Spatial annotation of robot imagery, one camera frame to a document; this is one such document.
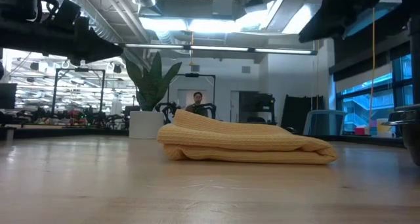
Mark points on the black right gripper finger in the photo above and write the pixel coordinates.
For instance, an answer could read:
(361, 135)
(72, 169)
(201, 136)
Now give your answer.
(316, 20)
(325, 27)

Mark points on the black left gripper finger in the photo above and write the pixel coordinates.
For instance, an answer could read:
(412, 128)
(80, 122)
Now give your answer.
(100, 46)
(88, 59)

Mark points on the black plastic tupperware container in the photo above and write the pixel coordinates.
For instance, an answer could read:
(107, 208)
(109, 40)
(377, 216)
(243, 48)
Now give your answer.
(413, 142)

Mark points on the black lab robot arm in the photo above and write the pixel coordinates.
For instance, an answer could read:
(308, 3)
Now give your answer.
(167, 109)
(211, 107)

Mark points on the black computer monitor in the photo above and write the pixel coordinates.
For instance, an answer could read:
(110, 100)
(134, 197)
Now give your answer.
(7, 96)

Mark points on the green plant in white pot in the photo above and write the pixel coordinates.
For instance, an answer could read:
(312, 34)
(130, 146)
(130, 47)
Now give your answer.
(146, 125)

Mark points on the black panel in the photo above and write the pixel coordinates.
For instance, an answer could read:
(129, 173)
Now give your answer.
(295, 114)

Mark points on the white-framed office chair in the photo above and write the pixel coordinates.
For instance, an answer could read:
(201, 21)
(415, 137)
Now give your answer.
(325, 123)

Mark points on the black cabinet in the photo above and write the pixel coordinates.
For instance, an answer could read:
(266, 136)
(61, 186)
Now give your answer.
(257, 105)

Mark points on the long ceiling light bar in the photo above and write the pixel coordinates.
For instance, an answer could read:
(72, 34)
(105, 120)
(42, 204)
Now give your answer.
(216, 48)

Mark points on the small red box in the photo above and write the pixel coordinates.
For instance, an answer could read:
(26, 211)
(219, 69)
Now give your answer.
(359, 131)

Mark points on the person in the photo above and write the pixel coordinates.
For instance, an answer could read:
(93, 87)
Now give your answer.
(197, 100)

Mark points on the yellow cup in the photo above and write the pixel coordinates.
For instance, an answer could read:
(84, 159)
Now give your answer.
(380, 129)

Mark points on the folded yellow cloth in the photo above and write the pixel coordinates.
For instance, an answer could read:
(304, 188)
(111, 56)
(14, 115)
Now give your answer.
(246, 142)

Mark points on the black robot rig frame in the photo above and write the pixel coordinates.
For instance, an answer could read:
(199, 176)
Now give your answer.
(82, 69)
(192, 75)

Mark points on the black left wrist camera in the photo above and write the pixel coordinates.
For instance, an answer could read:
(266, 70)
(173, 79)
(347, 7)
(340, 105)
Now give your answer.
(67, 12)

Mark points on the black aluminium table frame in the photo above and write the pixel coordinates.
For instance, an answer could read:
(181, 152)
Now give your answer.
(65, 133)

